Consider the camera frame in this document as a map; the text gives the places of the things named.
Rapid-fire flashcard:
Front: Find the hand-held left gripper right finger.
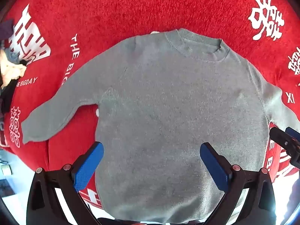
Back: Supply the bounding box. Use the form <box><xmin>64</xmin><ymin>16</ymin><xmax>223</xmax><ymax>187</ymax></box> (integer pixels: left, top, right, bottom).
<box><xmin>200</xmin><ymin>142</ymin><xmax>277</xmax><ymax>225</ymax></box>

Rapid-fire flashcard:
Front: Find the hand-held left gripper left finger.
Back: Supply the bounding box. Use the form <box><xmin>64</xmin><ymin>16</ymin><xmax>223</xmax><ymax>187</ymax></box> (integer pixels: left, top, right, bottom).
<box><xmin>26</xmin><ymin>142</ymin><xmax>105</xmax><ymax>225</ymax></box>

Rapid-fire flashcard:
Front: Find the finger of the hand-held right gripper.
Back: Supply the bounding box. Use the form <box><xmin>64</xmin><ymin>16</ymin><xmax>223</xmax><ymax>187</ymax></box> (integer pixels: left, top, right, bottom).
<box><xmin>269</xmin><ymin>127</ymin><xmax>300</xmax><ymax>167</ymax></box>
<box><xmin>285</xmin><ymin>127</ymin><xmax>300</xmax><ymax>140</ymax></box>

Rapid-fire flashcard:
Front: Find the grey sweater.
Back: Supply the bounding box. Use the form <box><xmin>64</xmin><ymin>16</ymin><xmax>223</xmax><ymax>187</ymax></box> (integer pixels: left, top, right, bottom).
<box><xmin>22</xmin><ymin>28</ymin><xmax>300</xmax><ymax>224</ymax></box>

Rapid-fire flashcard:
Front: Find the dark garment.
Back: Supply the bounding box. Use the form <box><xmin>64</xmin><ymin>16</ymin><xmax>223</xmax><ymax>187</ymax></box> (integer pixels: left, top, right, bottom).
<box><xmin>0</xmin><ymin>80</ymin><xmax>23</xmax><ymax>120</ymax></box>

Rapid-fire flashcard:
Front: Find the cream garment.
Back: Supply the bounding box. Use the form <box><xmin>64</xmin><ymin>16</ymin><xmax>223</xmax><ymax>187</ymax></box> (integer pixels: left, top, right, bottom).
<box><xmin>0</xmin><ymin>49</ymin><xmax>27</xmax><ymax>86</ymax></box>

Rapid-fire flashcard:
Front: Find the blue denim garment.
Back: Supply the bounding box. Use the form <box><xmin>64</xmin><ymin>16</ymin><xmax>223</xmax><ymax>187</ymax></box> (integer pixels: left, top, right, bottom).
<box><xmin>3</xmin><ymin>46</ymin><xmax>23</xmax><ymax>64</ymax></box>

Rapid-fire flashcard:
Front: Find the purple garment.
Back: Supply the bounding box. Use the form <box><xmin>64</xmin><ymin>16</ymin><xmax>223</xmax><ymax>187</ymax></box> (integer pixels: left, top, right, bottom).
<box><xmin>0</xmin><ymin>20</ymin><xmax>15</xmax><ymax>40</ymax></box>

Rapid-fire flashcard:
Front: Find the red printed blanket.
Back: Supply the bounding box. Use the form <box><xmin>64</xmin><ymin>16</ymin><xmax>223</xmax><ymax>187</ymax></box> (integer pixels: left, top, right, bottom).
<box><xmin>0</xmin><ymin>0</ymin><xmax>300</xmax><ymax>211</ymax></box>

